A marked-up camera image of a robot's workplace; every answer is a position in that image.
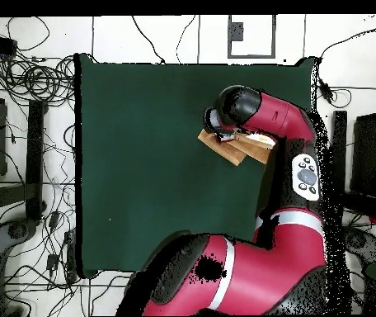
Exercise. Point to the black power adapter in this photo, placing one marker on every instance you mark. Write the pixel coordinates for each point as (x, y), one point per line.
(326, 90)

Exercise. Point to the grey rectangular floor frame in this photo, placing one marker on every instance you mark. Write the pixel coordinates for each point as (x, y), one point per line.
(250, 56)

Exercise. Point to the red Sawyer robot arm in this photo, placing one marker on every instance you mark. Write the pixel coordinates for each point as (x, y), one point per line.
(273, 115)

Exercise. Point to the small grey box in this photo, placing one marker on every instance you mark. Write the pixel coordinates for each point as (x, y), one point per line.
(236, 31)

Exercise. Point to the dark green table cloth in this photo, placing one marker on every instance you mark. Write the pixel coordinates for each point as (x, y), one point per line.
(141, 165)

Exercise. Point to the tan terry towel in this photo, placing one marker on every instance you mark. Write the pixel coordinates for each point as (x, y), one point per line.
(234, 152)

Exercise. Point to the grey chair base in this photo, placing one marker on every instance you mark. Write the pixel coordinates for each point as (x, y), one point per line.
(362, 244)
(16, 231)

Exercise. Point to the black metal stand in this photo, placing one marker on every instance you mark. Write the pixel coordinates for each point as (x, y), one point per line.
(34, 148)
(339, 132)

